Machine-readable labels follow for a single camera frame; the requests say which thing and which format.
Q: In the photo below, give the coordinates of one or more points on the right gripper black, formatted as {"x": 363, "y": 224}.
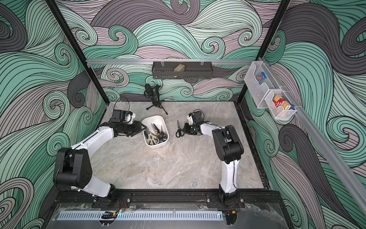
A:
{"x": 186, "y": 129}

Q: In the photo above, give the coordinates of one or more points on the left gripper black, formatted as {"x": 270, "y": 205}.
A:
{"x": 137, "y": 128}

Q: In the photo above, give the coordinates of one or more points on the large black scissors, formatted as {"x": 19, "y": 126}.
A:
{"x": 180, "y": 132}

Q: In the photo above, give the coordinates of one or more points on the white plastic storage box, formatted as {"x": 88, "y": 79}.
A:
{"x": 159, "y": 121}

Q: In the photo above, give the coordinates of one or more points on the yellow handled scissors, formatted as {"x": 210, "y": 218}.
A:
{"x": 156, "y": 129}

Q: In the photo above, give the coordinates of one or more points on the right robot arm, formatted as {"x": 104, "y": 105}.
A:
{"x": 229, "y": 150}

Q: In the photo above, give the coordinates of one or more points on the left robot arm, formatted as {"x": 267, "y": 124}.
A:
{"x": 73, "y": 166}

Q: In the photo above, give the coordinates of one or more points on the black microphone on tripod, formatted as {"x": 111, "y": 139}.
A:
{"x": 153, "y": 94}

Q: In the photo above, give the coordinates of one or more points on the beige block in tray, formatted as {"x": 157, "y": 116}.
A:
{"x": 179, "y": 68}

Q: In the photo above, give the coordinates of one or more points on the blue red packet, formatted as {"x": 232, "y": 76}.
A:
{"x": 261, "y": 77}

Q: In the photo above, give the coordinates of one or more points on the red yellow boxes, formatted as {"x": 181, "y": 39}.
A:
{"x": 280, "y": 101}

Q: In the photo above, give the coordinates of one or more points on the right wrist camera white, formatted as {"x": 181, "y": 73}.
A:
{"x": 195, "y": 118}

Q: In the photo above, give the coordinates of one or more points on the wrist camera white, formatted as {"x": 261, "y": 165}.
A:
{"x": 122, "y": 117}
{"x": 195, "y": 118}

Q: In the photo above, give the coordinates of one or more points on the cream handled scissors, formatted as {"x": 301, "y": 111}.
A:
{"x": 151, "y": 139}

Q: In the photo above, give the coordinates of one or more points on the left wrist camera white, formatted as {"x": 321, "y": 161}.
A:
{"x": 122, "y": 117}

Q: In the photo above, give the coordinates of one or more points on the blue handled scissors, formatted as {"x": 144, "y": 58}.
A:
{"x": 162, "y": 135}

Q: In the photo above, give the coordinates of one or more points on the black wall shelf tray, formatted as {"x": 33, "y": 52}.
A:
{"x": 193, "y": 71}

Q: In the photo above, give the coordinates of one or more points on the clear wall bin upper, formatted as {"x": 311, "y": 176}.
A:
{"x": 259, "y": 92}

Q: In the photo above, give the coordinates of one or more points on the clear wall bin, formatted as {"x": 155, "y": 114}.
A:
{"x": 280, "y": 107}
{"x": 259, "y": 92}

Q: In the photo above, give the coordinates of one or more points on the aluminium wall rail back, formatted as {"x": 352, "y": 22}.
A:
{"x": 130, "y": 61}

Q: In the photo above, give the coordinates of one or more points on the clear wall bin lower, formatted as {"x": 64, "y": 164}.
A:
{"x": 280, "y": 107}

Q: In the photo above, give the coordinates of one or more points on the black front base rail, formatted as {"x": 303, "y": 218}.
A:
{"x": 210, "y": 198}

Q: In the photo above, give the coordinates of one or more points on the white perforated cable duct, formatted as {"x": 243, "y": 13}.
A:
{"x": 143, "y": 215}

